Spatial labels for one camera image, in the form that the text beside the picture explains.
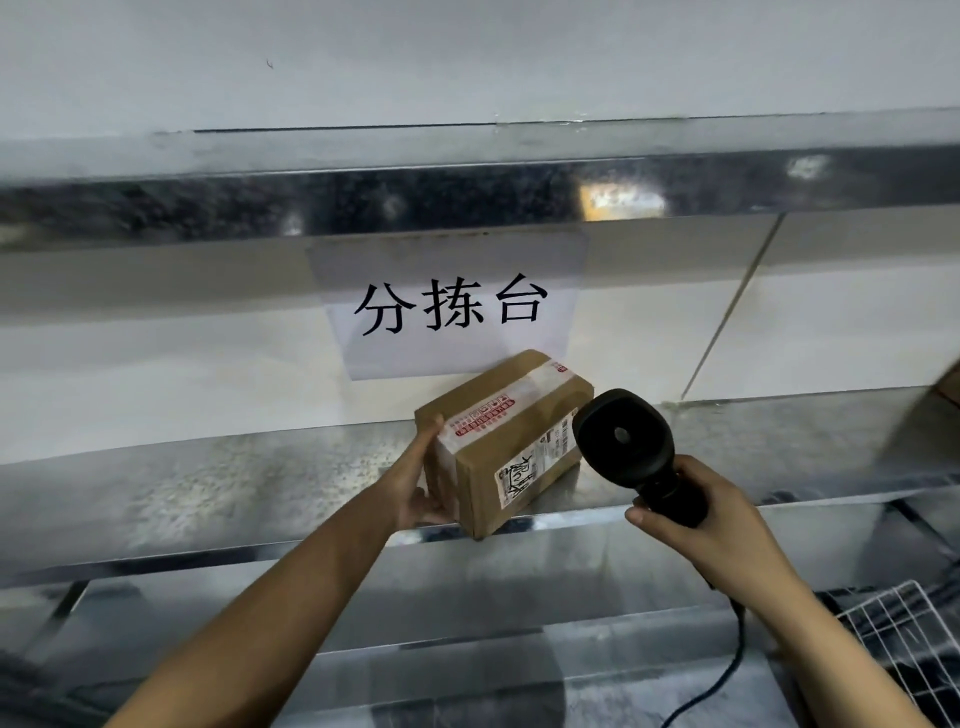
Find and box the person's left forearm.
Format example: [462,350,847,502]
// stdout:
[104,498,406,728]

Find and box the person's right hand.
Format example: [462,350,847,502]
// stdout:
[624,455,804,599]

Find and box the person's right forearm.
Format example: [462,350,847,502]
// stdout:
[738,573,935,728]

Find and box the red stamp label cardboard box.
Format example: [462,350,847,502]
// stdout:
[414,348,595,541]

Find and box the white wire basket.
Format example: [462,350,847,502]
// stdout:
[817,581,960,728]

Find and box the white paper sign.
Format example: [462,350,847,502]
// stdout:
[307,228,590,382]

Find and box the black barcode scanner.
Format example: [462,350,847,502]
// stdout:
[572,388,710,530]

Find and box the metal shelving rack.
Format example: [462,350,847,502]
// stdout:
[0,108,960,728]

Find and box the black scanner cable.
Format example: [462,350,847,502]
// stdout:
[659,592,748,728]

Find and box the person's left hand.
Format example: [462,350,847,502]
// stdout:
[382,416,460,534]

